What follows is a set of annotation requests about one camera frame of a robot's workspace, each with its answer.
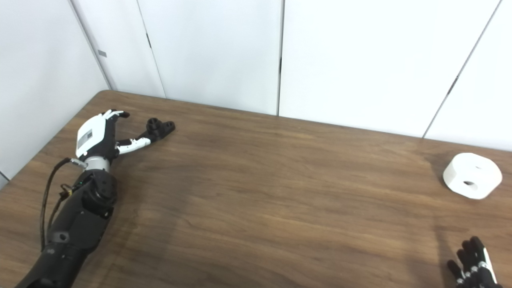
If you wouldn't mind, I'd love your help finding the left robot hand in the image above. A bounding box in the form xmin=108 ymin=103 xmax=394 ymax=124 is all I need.
xmin=75 ymin=109 xmax=154 ymax=162

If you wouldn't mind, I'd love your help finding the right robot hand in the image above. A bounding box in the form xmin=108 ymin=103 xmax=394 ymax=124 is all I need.
xmin=447 ymin=236 xmax=502 ymax=288

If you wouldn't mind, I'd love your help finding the black flanged holder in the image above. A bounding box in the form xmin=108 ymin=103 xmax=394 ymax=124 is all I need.
xmin=138 ymin=118 xmax=176 ymax=140

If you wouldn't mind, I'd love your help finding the round white piece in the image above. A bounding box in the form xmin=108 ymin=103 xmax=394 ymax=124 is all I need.
xmin=443 ymin=152 xmax=503 ymax=200

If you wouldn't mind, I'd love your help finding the thin braided left arm cable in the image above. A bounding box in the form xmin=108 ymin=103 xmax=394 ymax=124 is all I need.
xmin=48 ymin=183 xmax=76 ymax=232

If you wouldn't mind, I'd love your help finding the thick black left wrist cable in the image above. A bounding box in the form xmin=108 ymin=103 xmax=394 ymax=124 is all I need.
xmin=39 ymin=158 xmax=88 ymax=252

